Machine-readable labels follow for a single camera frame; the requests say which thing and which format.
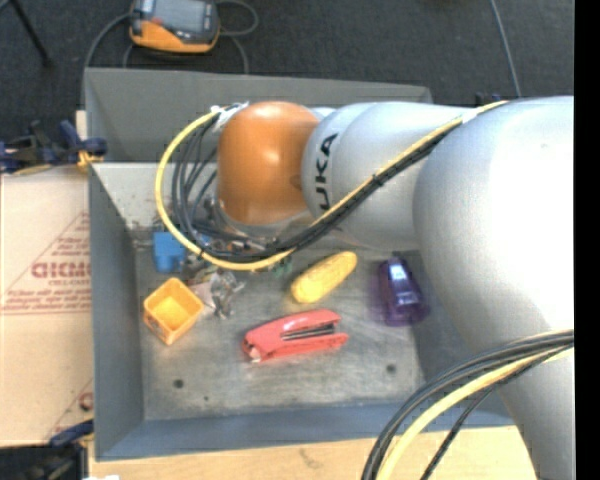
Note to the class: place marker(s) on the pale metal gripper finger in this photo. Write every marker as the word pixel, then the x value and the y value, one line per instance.
pixel 219 283
pixel 226 305

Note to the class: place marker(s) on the blue plastic block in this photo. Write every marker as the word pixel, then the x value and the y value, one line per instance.
pixel 167 253

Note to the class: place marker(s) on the orange square cup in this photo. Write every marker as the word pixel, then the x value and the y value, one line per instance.
pixel 172 310

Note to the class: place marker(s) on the red stapler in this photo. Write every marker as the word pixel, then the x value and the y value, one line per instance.
pixel 292 338

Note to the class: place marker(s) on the yellow toy corn cob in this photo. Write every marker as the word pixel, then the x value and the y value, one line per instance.
pixel 322 278

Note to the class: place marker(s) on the grey metal bin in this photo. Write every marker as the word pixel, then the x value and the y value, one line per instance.
pixel 290 383

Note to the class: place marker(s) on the purple translucent plastic cap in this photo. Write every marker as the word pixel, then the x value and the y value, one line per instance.
pixel 399 293

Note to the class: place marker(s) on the brown cardboard board, red print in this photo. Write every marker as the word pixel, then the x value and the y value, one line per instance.
pixel 40 348

